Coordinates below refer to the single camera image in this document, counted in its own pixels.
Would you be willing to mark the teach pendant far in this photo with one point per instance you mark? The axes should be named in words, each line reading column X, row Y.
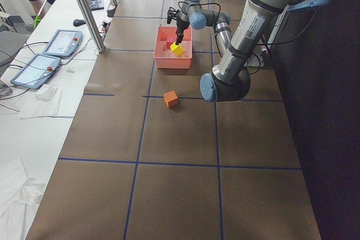
column 63, row 43

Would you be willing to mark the white paper sheets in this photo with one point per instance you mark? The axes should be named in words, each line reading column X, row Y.
column 41, row 103

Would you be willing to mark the teach pendant near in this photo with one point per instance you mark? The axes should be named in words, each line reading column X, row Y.
column 37, row 71

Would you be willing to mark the orange foam block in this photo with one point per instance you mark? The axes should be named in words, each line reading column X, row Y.
column 170, row 98

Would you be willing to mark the white cloth pile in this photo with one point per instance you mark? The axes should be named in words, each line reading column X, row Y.
column 20, row 199

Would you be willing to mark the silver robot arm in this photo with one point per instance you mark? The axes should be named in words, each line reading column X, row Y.
column 197, row 15
column 230, row 79

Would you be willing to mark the black computer mouse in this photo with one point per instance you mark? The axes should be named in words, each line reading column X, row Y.
column 78, row 22

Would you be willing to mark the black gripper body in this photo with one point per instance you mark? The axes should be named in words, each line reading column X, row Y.
column 180, row 25

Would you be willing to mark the aluminium frame post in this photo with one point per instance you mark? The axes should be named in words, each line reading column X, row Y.
column 89, row 20

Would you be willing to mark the teach pendant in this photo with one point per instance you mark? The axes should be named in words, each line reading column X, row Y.
column 63, row 43
column 37, row 71

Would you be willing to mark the pink foam block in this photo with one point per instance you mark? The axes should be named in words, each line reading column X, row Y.
column 170, row 40

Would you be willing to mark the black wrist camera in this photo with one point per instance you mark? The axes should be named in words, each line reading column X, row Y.
column 172, row 14

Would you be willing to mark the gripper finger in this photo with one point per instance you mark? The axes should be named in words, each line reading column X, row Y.
column 179, row 38

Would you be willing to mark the pink plastic bin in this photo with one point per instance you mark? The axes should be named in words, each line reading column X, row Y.
column 164, row 58

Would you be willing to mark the yellow foam block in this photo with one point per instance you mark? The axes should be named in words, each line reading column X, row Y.
column 176, row 49

